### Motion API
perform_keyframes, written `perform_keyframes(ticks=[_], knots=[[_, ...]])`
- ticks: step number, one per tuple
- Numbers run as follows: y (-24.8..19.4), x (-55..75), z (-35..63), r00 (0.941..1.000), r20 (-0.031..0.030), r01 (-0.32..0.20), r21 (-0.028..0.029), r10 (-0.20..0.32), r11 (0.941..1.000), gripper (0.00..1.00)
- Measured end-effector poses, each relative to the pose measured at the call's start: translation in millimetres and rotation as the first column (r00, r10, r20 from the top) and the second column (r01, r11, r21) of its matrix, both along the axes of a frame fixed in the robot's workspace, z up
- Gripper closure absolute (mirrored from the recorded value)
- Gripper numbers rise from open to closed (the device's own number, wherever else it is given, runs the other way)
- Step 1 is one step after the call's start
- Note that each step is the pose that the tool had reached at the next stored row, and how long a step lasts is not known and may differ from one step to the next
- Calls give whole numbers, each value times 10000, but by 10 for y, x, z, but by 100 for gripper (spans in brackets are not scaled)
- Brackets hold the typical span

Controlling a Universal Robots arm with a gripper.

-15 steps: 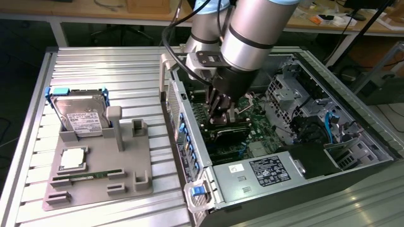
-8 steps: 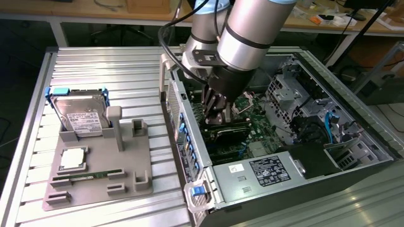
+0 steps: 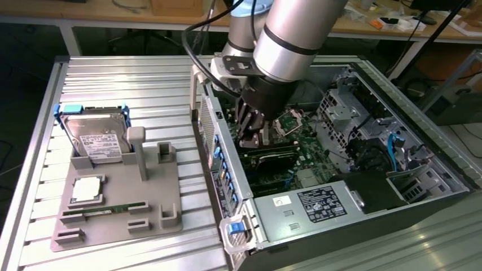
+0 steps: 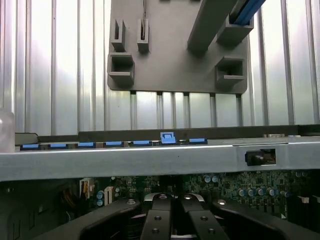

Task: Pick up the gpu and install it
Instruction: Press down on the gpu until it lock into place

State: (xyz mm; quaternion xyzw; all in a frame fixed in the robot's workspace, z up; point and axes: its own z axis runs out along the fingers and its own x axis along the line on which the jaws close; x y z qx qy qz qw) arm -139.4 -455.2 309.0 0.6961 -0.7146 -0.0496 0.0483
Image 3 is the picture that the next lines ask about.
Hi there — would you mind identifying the silver power supply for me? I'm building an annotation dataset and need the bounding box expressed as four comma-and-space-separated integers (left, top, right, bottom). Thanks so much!
252, 180, 367, 244

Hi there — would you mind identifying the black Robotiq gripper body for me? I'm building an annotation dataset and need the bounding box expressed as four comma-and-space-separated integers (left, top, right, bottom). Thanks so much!
240, 75, 299, 122

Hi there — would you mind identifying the hard disk in blue carrier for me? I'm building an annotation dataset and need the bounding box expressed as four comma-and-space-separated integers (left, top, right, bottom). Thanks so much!
52, 103, 132, 165

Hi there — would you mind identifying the black plastic air shroud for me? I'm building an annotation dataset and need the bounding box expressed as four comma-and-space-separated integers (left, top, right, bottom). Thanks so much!
326, 170, 410, 215

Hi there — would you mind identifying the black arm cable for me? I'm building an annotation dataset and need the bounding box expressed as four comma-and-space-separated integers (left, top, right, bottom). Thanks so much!
181, 0, 272, 98

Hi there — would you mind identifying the white flat box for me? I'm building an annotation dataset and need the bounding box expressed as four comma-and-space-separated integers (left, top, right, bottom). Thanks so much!
447, 21, 482, 36

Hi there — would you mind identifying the open black PC case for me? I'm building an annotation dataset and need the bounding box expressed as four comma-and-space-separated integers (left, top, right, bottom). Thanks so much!
189, 62, 475, 271

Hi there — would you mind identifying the black slanted stand pole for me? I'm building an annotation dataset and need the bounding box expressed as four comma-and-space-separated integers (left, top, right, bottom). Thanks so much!
386, 0, 475, 79

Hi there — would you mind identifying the wooden desk white frame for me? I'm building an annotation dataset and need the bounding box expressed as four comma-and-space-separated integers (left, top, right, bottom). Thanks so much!
0, 0, 482, 82

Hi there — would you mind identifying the silver CPU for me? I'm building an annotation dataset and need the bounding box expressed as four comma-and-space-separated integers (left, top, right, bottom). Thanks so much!
69, 178, 103, 203

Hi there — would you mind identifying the silver perforated disk bay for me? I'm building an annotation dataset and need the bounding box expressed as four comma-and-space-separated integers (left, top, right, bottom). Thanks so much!
387, 163, 452, 204

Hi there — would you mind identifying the blue data wire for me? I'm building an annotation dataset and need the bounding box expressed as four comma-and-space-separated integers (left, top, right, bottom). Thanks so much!
386, 131, 407, 173

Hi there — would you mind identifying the silver disk bay cage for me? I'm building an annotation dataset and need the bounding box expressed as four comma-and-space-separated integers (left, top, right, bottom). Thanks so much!
315, 70, 380, 142

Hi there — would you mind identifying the black monitor stand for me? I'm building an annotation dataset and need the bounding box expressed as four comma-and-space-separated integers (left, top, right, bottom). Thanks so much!
408, 0, 438, 25

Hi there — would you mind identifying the silver socket cover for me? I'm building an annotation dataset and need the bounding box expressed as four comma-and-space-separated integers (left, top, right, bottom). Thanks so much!
273, 108, 304, 136

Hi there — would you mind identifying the black wire bundle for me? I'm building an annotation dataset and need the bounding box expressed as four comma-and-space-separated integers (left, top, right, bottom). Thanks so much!
344, 138, 400, 173

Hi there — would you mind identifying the green Dell motherboard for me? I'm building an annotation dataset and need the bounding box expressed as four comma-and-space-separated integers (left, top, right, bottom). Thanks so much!
225, 106, 342, 198

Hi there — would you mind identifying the dark grey floor unit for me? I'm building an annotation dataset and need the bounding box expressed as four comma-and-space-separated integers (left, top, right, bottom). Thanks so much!
424, 84, 482, 126

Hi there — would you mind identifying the grey parts rack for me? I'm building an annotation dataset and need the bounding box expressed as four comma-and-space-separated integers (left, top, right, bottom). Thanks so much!
50, 126, 185, 253

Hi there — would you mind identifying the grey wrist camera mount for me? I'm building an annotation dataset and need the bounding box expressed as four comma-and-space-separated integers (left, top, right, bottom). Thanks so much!
209, 55, 264, 85

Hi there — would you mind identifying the silver chipset heat sink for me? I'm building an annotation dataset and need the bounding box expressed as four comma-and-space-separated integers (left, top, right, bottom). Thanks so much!
296, 168, 320, 189

